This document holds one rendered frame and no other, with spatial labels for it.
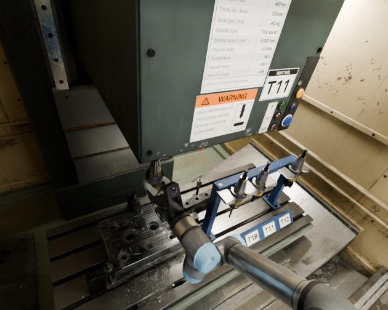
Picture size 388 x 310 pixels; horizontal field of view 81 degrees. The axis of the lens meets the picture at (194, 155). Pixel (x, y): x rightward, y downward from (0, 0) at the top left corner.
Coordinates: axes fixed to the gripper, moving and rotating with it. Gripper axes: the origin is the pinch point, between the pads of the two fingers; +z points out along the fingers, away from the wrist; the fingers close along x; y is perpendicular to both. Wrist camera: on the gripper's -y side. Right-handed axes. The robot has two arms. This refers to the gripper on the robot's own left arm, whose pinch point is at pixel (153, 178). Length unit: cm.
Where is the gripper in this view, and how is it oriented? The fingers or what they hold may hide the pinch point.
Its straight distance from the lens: 83.9
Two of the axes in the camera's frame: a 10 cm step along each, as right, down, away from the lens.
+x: 8.2, -2.6, 5.1
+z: -5.6, -5.8, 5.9
